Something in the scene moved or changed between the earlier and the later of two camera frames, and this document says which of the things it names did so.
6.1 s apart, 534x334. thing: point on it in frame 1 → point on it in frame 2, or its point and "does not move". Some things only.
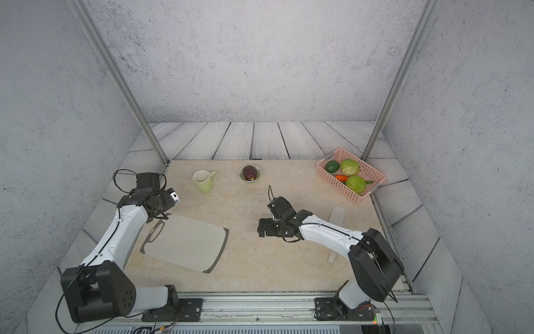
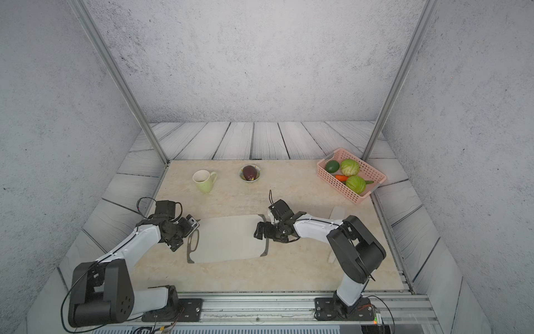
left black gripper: x=165 y=195 → x=175 y=243
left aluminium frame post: x=118 y=75 does not move
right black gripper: x=268 y=227 does not move
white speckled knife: x=337 y=216 does not move
